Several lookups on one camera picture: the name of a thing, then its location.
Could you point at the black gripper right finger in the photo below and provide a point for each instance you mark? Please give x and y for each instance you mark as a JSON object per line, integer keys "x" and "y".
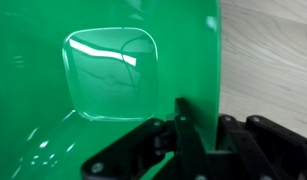
{"x": 269, "y": 150}

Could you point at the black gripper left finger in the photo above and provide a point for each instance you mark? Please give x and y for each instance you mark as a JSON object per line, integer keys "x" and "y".
{"x": 189, "y": 146}

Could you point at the green plastic bowl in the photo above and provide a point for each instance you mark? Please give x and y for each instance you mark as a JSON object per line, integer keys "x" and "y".
{"x": 109, "y": 66}

